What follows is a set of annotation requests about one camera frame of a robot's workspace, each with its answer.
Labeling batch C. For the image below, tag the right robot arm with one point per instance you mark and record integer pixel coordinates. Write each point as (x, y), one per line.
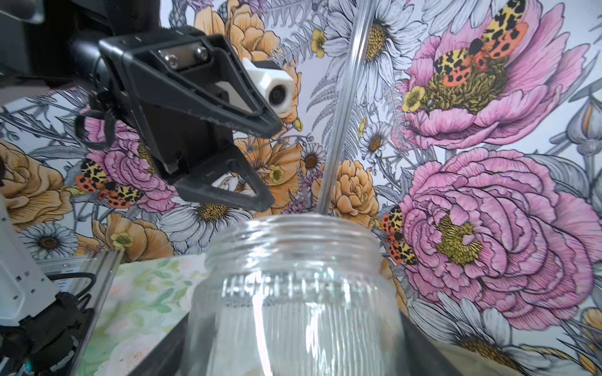
(38, 321)

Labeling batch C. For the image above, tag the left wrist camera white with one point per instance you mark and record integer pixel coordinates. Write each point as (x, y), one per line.
(271, 82)

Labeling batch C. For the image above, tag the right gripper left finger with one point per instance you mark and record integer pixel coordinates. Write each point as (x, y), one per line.
(165, 358)

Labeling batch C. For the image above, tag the yellow bin liner bag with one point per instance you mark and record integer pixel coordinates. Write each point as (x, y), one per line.
(470, 363)

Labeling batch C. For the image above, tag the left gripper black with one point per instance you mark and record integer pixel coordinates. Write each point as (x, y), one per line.
(175, 88)

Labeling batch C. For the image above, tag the aluminium front rail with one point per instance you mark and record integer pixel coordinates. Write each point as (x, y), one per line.
(104, 266)

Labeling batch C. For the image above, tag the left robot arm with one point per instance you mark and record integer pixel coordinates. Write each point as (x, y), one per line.
(36, 35)

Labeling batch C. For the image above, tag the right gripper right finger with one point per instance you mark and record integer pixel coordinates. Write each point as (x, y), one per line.
(419, 356)

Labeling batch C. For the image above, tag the beige lid jar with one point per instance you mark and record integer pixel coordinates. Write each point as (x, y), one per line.
(294, 295)

